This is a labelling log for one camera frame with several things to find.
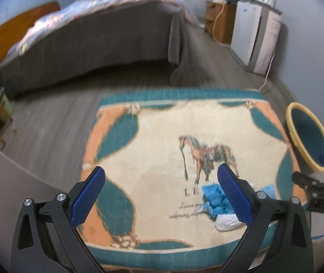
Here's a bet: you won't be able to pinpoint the white air purifier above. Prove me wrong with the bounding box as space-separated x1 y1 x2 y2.
230 0 282 74

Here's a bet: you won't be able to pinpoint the bed with grey skirt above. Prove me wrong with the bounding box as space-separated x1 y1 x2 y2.
0 0 205 100

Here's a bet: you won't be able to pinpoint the blue cloth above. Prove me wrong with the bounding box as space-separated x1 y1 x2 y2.
201 183 278 221

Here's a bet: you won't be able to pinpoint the wooden cabinet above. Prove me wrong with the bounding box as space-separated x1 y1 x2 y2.
204 0 238 44

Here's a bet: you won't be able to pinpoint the yellow basin with blue inside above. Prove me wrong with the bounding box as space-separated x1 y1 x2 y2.
286 102 324 173

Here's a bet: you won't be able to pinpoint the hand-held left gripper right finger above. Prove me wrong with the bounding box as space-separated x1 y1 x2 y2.
217 163 314 273

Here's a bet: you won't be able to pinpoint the wooden headboard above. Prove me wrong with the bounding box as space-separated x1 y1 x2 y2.
0 0 61 88

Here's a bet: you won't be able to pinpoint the light blue patterned quilt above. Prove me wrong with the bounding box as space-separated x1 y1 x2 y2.
17 0 205 54

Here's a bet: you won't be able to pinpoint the horse printed mat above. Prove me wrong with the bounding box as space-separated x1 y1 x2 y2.
80 88 306 270

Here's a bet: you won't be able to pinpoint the crumpled white tissue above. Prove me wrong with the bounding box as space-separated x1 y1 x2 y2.
214 214 243 232

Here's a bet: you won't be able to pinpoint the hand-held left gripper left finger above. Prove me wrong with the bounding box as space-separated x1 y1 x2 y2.
10 165 106 273

